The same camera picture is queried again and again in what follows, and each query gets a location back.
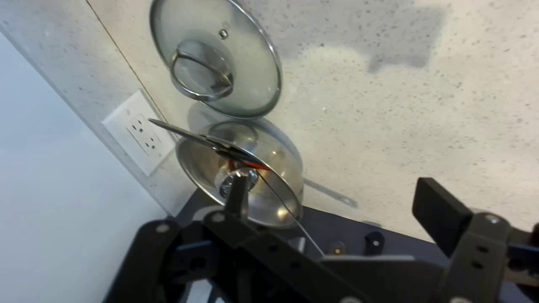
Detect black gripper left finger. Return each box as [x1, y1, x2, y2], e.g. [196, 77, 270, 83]
[103, 172, 373, 303]

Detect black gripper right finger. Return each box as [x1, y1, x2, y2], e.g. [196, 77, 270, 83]
[411, 178, 539, 303]

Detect thin metal rod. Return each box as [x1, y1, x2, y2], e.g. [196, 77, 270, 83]
[149, 117, 361, 210]

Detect glass lid with round knob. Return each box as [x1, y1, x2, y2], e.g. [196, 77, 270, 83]
[175, 119, 307, 230]

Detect white wall outlet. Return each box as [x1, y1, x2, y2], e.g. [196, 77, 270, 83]
[101, 90, 177, 178]

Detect glass lid with loop handle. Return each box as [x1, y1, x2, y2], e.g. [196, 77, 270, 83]
[149, 0, 283, 119]

